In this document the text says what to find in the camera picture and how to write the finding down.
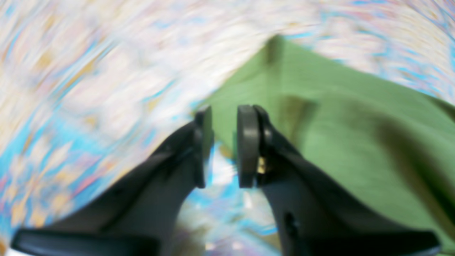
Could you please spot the green t-shirt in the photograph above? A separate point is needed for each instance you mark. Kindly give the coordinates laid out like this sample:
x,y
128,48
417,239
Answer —
x,y
390,146

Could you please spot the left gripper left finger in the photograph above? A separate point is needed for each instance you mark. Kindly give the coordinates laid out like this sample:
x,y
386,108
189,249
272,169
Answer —
x,y
137,214

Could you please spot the patterned tablecloth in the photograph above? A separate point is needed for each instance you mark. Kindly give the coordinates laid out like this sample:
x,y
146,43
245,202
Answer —
x,y
89,88

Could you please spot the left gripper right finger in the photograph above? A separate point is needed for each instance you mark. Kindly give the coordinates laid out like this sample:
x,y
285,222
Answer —
x,y
314,215

